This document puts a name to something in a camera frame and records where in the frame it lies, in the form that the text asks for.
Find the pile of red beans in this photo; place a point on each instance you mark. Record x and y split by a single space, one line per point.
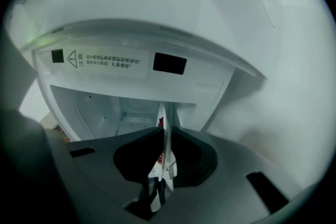
160 122

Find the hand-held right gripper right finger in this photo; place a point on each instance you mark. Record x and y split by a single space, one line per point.
231 178

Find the white round plate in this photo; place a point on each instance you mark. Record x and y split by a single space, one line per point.
167 118

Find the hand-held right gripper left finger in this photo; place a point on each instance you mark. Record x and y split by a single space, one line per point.
105 178

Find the white microwave oven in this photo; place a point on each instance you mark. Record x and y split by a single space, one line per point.
105 73

